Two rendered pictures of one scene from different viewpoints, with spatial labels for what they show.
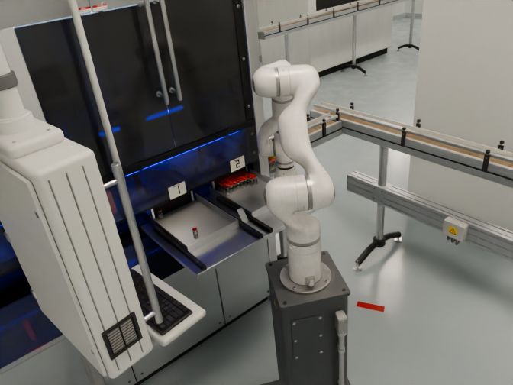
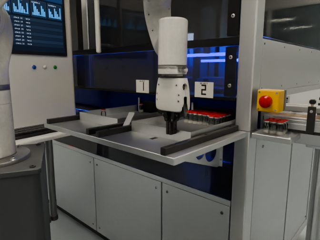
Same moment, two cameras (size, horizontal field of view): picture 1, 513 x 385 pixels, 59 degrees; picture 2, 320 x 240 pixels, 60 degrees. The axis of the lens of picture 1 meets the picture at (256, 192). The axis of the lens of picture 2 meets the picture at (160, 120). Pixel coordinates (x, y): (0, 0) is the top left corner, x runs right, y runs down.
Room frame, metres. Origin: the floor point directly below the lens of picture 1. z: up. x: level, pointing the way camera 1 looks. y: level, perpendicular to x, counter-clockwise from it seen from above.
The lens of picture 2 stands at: (1.59, -0.94, 1.10)
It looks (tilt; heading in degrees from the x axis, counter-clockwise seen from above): 10 degrees down; 78
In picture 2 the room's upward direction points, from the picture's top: straight up
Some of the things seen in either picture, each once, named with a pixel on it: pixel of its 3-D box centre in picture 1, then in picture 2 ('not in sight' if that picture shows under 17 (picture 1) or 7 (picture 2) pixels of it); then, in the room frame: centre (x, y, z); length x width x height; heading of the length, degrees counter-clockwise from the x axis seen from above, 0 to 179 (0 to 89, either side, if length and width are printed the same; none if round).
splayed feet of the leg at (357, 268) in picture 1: (379, 246); not in sight; (2.42, -0.78, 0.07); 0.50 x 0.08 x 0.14; 126
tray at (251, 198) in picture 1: (251, 192); (189, 124); (1.90, 0.02, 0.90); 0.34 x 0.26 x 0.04; 36
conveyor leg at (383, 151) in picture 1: (381, 197); not in sight; (2.42, -0.78, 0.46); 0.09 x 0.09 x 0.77; 36
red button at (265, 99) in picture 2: not in sight; (265, 101); (2.11, -0.14, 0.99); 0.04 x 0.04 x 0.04; 36
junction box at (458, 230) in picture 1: (455, 228); not in sight; (1.95, -1.04, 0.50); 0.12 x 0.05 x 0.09; 36
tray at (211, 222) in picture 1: (192, 221); (128, 114); (1.70, 0.30, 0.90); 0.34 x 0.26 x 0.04; 36
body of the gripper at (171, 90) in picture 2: (286, 174); (172, 92); (1.79, -0.14, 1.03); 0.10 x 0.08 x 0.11; 126
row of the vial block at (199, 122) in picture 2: (240, 184); (202, 118); (1.97, 0.08, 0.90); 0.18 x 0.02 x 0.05; 126
